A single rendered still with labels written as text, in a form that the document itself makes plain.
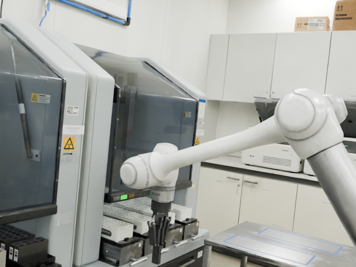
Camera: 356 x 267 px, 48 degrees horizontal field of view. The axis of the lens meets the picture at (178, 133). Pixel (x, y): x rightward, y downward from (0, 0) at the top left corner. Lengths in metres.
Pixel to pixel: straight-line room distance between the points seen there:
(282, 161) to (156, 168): 2.52
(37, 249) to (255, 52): 3.24
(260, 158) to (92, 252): 2.45
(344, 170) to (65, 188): 0.88
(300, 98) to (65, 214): 0.87
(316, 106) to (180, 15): 3.01
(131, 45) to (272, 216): 1.94
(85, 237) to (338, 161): 0.93
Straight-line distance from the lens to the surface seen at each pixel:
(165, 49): 3.73
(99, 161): 1.52
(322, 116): 1.05
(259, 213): 3.84
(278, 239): 1.89
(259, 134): 1.30
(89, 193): 1.52
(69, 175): 1.43
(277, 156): 3.72
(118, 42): 3.23
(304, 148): 1.08
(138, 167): 1.28
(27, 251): 1.38
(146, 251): 1.72
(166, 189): 1.46
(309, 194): 3.66
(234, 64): 4.26
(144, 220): 1.76
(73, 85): 1.40
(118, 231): 1.61
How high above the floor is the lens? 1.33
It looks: 3 degrees down
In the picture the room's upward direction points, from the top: 6 degrees clockwise
